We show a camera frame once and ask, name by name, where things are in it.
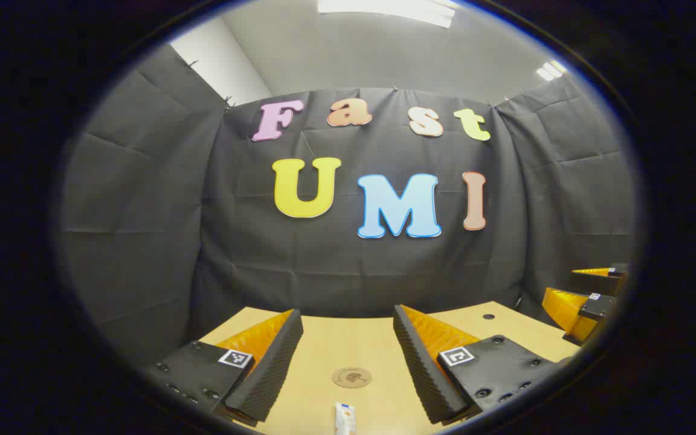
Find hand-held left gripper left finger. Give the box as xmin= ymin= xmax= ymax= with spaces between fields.
xmin=141 ymin=308 xmax=305 ymax=428

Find small ceiling light panel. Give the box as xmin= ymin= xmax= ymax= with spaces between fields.
xmin=535 ymin=60 xmax=569 ymax=82

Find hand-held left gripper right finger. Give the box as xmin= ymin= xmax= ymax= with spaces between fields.
xmin=392 ymin=304 xmax=573 ymax=426

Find wooden desktop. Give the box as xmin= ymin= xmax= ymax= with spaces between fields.
xmin=200 ymin=301 xmax=566 ymax=435

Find black backdrop cloth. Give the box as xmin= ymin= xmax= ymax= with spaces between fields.
xmin=58 ymin=42 xmax=637 ymax=369

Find white toothpaste tube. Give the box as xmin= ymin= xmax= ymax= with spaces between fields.
xmin=334 ymin=402 xmax=357 ymax=435

